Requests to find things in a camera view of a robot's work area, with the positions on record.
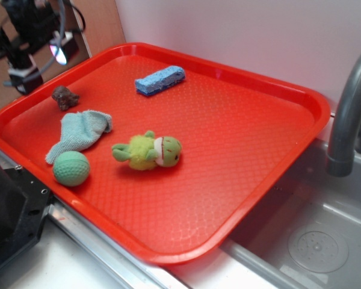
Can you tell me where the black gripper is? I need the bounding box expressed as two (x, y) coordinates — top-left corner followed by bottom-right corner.
(0, 1), (79, 95)

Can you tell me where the brown rough rock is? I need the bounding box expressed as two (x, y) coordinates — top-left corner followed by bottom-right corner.
(51, 85), (79, 111)

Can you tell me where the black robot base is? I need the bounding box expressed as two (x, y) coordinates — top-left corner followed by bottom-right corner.
(0, 165), (51, 269)

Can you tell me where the brown cardboard panel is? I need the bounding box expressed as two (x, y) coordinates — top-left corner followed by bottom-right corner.
(0, 1), (125, 109)

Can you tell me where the light blue cloth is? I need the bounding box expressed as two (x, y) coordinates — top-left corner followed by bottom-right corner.
(45, 110), (113, 164)

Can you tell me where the green dimpled ball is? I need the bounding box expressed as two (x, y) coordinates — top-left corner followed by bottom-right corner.
(53, 151), (90, 187)

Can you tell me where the blue sponge block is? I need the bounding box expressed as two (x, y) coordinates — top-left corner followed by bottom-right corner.
(135, 66), (185, 96)

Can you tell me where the green plush frog toy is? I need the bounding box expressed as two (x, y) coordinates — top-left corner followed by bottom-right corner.
(111, 131), (182, 171)

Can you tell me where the red plastic tray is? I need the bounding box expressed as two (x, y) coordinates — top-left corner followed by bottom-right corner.
(0, 43), (330, 265)

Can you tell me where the grey curved faucet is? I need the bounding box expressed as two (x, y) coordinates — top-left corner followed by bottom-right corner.
(326, 55), (361, 177)

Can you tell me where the grey plastic sink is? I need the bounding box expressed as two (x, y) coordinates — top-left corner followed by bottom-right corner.
(221, 140), (361, 288)

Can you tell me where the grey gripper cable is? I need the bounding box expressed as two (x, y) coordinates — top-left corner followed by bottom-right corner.
(23, 0), (87, 82)

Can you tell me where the aluminium rail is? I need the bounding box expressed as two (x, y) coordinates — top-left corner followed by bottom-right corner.
(0, 141), (181, 289)

